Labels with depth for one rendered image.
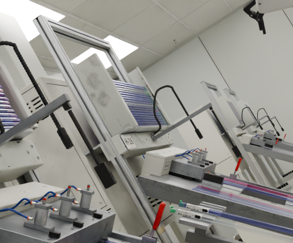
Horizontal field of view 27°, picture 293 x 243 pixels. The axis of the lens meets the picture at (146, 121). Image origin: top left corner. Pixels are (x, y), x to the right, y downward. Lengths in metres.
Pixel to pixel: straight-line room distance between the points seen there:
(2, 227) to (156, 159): 1.31
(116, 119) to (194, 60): 6.66
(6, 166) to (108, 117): 1.02
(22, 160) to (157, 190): 0.84
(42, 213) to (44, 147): 1.19
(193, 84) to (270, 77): 1.10
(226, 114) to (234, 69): 3.08
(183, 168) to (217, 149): 3.25
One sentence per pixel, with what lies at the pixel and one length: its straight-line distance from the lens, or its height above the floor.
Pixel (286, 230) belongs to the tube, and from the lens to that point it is 1.60.
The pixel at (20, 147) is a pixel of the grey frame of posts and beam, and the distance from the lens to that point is 1.42.
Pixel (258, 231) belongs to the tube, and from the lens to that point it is 1.49.
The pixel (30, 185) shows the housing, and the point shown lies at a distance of 1.38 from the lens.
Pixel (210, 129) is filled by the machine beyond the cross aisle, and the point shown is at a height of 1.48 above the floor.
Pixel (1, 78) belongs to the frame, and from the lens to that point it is 1.51.
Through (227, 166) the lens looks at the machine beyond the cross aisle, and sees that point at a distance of 5.67.
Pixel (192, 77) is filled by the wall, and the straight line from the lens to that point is 8.88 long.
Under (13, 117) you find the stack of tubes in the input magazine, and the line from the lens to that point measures 1.40.
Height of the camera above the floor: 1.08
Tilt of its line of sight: 8 degrees up
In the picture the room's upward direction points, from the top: 30 degrees counter-clockwise
